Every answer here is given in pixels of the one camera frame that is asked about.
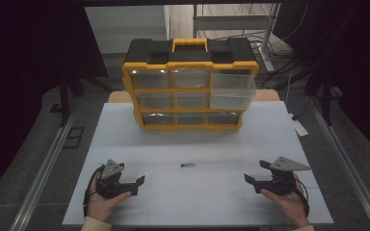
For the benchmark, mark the grey metal desk frame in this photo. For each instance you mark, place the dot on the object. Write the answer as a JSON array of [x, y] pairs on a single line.
[[231, 22]]

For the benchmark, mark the person's left hand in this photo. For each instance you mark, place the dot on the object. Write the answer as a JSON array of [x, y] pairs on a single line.
[[101, 205]]

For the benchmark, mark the yellow black organizer cabinet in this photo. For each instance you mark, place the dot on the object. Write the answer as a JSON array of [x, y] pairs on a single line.
[[147, 51]]

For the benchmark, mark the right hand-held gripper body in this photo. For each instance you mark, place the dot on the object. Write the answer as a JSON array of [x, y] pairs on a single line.
[[282, 179]]

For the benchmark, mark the set of clear drawers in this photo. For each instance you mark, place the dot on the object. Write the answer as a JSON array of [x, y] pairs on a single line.
[[155, 101]]

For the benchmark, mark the aluminium rail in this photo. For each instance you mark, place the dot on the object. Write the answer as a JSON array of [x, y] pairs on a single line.
[[45, 170], [347, 163]]

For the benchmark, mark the black stand leg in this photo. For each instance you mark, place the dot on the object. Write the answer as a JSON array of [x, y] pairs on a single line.
[[326, 96], [65, 96]]

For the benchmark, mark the white power strip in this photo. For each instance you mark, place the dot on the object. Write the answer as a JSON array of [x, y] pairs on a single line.
[[299, 127]]

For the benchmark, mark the white table board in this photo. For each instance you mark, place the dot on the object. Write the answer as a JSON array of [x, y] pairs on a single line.
[[205, 147]]

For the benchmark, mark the small dark metal part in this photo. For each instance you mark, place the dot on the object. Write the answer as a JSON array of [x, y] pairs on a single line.
[[188, 165]]

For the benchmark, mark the wooden table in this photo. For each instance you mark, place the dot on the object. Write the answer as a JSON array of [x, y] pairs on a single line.
[[118, 96]]

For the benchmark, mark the person's right hand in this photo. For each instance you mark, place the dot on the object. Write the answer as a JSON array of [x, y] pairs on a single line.
[[289, 205]]

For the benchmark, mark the dark floor outlet plate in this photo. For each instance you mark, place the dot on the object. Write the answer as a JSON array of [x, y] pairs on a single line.
[[74, 138]]

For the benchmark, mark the clear plastic organizer drawer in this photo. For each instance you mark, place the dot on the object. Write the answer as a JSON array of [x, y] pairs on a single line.
[[232, 91]]

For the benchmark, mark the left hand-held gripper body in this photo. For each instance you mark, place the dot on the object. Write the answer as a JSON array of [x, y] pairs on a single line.
[[109, 186]]

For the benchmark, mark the dark curtain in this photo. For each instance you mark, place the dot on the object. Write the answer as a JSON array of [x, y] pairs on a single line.
[[22, 80], [359, 64]]

